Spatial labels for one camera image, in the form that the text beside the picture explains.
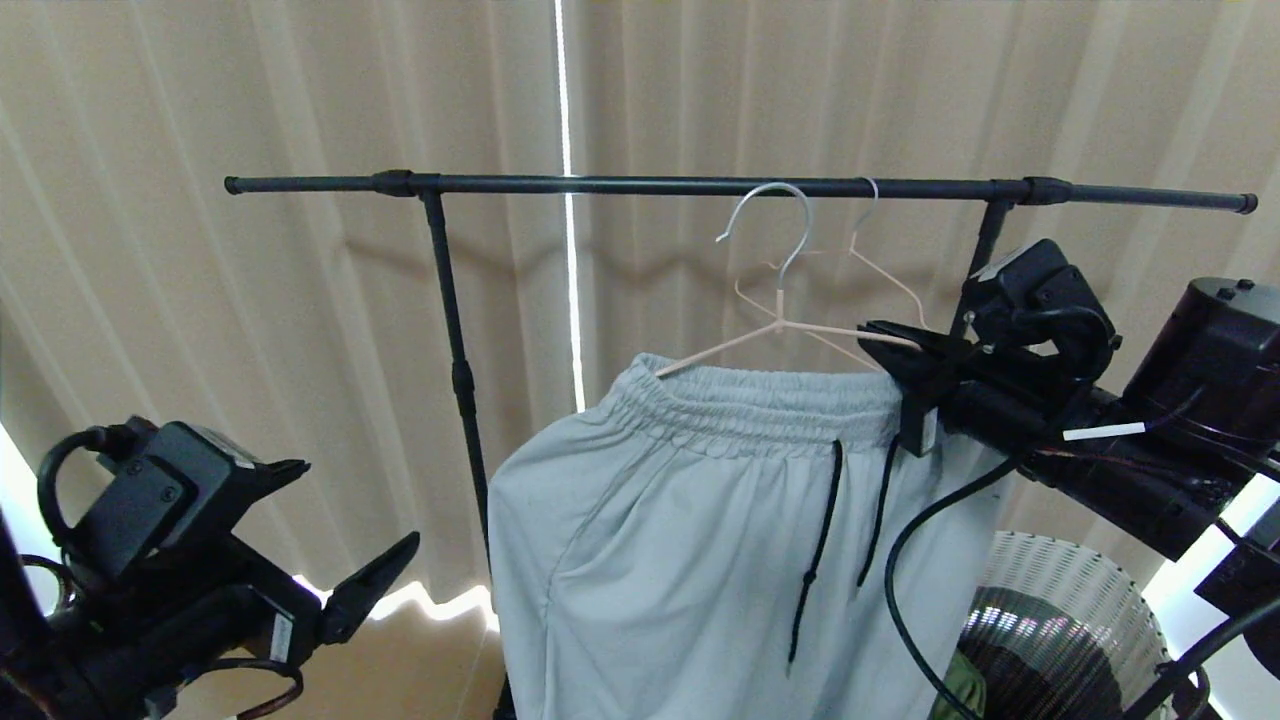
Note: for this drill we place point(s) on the pink clothes hanger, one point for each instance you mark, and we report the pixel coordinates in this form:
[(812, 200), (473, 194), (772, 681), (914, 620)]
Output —
[(830, 328), (905, 297)]

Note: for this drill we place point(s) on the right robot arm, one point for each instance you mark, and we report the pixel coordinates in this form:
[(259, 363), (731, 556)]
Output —
[(1210, 350)]

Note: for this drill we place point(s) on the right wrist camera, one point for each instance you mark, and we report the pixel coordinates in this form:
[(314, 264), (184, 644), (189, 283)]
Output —
[(1040, 290)]

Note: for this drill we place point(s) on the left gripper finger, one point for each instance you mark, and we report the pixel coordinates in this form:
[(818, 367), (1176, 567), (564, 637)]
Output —
[(282, 475), (360, 600)]

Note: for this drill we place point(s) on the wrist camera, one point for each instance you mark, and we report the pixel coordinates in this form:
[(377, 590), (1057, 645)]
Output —
[(170, 490), (1040, 290)]

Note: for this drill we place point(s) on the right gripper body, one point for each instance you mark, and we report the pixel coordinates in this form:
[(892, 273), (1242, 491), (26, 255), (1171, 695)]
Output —
[(990, 400)]

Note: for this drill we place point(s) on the pale grey shorts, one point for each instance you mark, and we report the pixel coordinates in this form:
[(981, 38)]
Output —
[(680, 560)]

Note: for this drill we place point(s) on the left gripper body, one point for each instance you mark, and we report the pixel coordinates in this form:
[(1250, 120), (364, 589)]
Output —
[(220, 620)]

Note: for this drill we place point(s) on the black clothes rack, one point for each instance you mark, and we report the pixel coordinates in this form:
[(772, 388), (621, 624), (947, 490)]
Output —
[(600, 185)]

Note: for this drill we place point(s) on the white laundry basket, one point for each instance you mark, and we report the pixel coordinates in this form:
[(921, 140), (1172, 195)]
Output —
[(1060, 570)]

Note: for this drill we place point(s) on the beige curtain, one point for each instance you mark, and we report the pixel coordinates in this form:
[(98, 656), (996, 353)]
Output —
[(200, 100)]

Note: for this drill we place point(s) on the green garment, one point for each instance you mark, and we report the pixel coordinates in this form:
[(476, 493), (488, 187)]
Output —
[(960, 695)]

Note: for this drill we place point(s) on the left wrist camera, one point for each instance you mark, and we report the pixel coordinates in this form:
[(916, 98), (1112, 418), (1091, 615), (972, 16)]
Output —
[(170, 490)]

